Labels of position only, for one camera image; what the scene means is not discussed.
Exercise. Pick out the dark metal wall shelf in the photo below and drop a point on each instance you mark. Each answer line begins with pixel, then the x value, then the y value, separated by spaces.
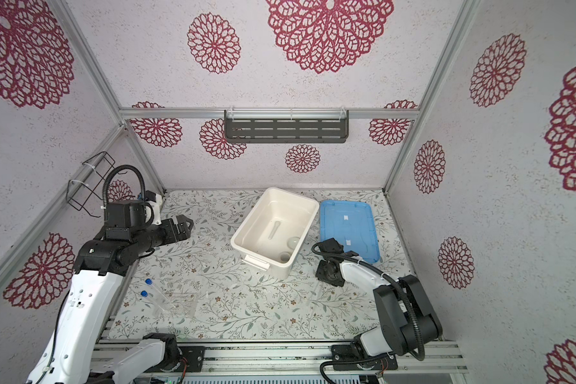
pixel 288 128

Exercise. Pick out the black wire wall rack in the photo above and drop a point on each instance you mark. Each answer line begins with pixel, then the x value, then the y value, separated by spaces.
pixel 85 190

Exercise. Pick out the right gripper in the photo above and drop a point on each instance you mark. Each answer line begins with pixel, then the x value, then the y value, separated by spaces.
pixel 319 273

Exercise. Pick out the blue plastic lid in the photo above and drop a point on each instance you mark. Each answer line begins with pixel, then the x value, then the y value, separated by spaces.
pixel 352 225

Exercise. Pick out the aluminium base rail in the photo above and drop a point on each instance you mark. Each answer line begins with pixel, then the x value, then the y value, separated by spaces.
pixel 304 358

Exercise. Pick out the clear test tube rack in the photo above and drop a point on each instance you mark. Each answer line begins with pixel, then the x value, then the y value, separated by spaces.
pixel 176 304

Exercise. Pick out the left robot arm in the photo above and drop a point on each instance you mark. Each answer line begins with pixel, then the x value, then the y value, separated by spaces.
pixel 82 316

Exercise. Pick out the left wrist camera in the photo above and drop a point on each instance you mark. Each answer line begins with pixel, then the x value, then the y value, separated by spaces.
pixel 134 213

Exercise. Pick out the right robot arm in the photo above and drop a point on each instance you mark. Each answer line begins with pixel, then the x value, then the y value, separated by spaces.
pixel 407 319

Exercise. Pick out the white plastic bin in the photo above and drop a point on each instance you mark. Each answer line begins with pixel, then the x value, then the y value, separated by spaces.
pixel 296 214

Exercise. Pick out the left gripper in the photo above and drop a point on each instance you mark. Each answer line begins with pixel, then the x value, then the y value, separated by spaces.
pixel 185 231

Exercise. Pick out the blue-capped test tube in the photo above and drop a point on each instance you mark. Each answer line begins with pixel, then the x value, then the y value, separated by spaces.
pixel 154 291
pixel 155 302

